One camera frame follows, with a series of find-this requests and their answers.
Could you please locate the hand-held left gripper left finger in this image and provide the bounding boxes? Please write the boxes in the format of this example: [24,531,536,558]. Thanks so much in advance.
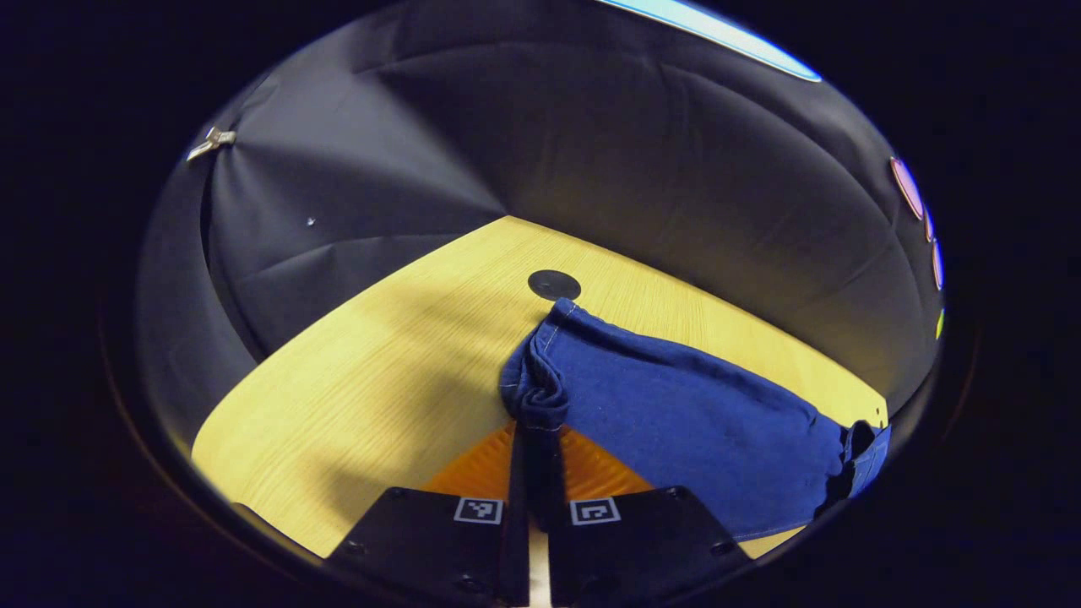
[325,421,530,607]

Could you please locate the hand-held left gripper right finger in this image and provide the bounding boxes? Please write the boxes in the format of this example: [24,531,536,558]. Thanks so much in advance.
[540,426,753,607]

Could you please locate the blue denim jeans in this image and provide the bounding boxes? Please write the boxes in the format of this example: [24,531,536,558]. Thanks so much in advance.
[499,297,893,542]

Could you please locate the black round table grommet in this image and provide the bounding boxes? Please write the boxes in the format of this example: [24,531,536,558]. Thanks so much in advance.
[527,269,583,302]

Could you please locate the black backdrop cloth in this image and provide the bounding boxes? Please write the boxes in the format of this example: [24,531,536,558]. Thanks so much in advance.
[138,0,947,423]

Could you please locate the silver clip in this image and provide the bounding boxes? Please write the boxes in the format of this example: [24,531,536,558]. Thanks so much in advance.
[185,126,238,164]

